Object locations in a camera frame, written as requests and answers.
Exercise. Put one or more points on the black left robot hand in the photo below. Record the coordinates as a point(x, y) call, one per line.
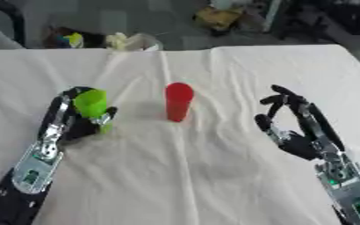
point(55, 115)

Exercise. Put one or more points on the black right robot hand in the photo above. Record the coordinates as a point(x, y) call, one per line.
point(300, 143)

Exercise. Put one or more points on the green plastic cup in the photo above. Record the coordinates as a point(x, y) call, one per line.
point(92, 107)

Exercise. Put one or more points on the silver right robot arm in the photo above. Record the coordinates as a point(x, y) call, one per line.
point(348, 190)

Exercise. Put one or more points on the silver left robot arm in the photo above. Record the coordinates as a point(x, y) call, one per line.
point(22, 183)

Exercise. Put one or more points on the red plastic cup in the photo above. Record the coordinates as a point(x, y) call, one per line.
point(178, 101)

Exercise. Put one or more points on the dark bag with colourful items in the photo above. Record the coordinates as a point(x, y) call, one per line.
point(68, 38)

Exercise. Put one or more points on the white plastic bag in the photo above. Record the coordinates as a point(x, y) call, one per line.
point(134, 41)

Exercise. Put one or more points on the yellow bag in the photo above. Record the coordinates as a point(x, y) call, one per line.
point(219, 16)

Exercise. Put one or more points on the black chair frame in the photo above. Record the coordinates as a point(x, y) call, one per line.
point(11, 19)

